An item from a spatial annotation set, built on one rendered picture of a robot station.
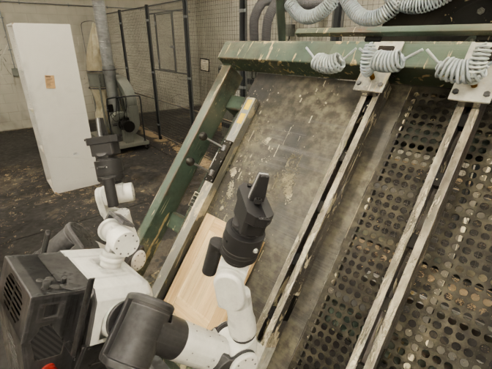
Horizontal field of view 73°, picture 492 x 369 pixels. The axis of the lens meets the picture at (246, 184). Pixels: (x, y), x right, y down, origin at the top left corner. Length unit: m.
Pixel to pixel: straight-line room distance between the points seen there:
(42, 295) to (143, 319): 0.21
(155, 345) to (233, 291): 0.19
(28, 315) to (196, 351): 0.35
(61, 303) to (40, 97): 4.08
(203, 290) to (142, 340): 0.62
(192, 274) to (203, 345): 0.57
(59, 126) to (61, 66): 0.73
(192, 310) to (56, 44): 3.94
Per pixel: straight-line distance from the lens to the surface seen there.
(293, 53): 1.45
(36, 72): 4.75
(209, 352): 0.88
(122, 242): 0.88
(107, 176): 1.18
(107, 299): 0.84
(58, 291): 0.83
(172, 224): 1.62
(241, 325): 0.88
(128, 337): 0.77
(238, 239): 0.68
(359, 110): 1.20
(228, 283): 0.75
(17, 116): 9.25
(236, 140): 1.45
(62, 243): 1.10
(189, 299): 1.39
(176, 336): 0.81
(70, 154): 4.96
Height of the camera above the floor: 1.88
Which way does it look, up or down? 24 degrees down
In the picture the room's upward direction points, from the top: straight up
